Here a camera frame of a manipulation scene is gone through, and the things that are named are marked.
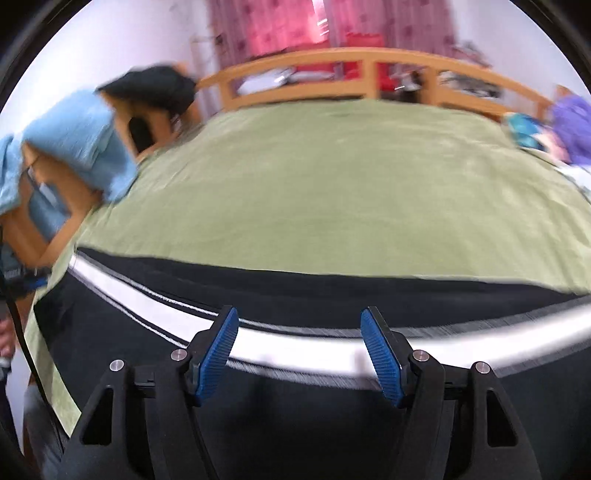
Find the cluttered side table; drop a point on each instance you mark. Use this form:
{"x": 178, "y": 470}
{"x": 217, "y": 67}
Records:
{"x": 471, "y": 55}

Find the black pants with white waistband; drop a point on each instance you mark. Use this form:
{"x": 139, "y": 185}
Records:
{"x": 295, "y": 295}

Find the white paw print pillow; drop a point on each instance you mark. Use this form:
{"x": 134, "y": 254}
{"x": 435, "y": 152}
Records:
{"x": 581, "y": 180}

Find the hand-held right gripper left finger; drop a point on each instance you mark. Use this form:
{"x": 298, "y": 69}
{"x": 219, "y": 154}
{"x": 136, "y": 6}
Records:
{"x": 217, "y": 355}

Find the green fleece blanket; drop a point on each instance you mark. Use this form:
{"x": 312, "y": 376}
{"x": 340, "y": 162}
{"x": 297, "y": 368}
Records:
{"x": 323, "y": 184}

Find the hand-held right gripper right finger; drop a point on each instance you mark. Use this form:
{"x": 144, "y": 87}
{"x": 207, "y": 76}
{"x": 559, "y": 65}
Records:
{"x": 383, "y": 357}

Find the black cloth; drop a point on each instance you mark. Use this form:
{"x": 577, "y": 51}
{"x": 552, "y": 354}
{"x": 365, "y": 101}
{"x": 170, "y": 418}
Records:
{"x": 147, "y": 85}

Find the wooden bed frame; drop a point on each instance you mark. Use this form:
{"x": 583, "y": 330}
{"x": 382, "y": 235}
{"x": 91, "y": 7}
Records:
{"x": 323, "y": 54}

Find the light blue fleece garment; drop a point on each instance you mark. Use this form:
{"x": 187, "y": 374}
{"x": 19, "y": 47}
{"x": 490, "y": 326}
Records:
{"x": 78, "y": 134}

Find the purple plush toy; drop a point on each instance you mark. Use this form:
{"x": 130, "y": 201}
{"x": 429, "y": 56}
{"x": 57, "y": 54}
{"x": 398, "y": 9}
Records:
{"x": 575, "y": 124}

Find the colourful printed cushion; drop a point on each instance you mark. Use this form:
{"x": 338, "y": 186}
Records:
{"x": 524, "y": 129}

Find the pink patterned curtain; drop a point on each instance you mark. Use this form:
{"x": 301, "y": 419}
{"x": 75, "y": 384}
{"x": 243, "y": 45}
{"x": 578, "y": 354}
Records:
{"x": 392, "y": 18}
{"x": 268, "y": 23}

